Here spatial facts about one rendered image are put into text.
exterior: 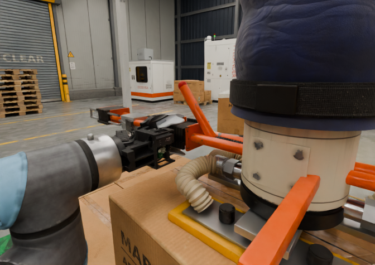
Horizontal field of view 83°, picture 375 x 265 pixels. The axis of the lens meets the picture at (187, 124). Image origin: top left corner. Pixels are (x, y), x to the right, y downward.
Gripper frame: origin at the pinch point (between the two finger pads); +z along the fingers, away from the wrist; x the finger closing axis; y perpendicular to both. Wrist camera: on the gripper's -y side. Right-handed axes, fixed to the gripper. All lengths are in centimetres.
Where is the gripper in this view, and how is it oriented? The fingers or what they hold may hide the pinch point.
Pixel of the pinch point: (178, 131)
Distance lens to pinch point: 54.8
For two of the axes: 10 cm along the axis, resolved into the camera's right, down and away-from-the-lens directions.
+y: 7.4, 1.4, -6.6
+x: -0.3, -9.7, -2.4
